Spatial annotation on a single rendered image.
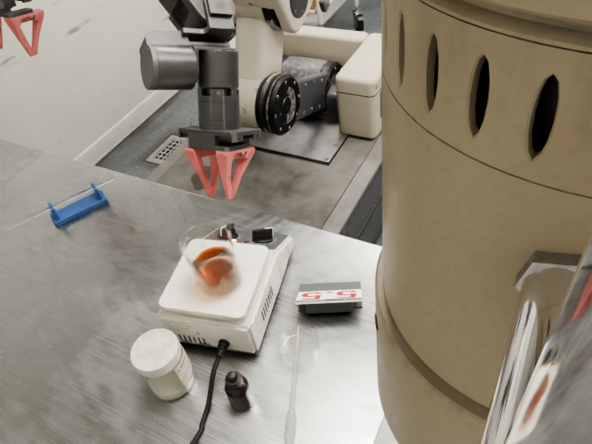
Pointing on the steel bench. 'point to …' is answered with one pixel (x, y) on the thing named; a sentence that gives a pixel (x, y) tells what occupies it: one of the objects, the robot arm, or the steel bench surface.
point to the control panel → (260, 243)
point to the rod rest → (78, 208)
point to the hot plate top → (245, 294)
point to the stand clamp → (528, 335)
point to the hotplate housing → (260, 310)
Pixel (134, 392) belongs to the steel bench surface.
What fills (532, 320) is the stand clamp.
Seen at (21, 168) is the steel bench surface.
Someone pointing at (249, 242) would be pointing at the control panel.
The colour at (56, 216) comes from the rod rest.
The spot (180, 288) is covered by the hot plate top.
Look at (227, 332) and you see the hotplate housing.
